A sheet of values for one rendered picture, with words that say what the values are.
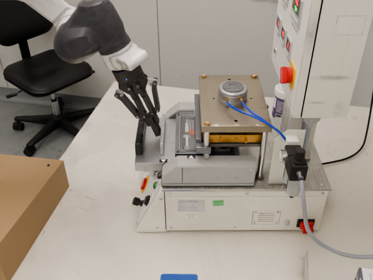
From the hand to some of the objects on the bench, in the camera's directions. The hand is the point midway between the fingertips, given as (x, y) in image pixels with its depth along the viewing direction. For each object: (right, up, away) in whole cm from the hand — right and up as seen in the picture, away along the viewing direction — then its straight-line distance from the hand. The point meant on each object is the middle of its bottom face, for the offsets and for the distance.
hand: (154, 124), depth 125 cm
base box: (+22, -23, +15) cm, 35 cm away
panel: (-6, -21, +16) cm, 27 cm away
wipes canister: (+48, +4, +52) cm, 71 cm away
